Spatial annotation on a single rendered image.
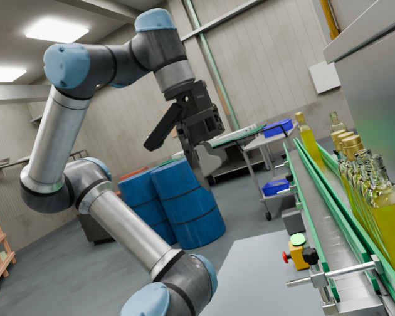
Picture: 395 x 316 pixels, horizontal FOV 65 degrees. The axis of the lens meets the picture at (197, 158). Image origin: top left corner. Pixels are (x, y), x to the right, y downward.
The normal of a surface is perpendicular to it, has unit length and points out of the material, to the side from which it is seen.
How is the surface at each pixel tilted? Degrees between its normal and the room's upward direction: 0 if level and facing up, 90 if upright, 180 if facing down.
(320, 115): 90
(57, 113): 112
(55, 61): 89
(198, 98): 90
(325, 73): 90
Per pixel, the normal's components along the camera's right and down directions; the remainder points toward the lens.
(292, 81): -0.35, 0.22
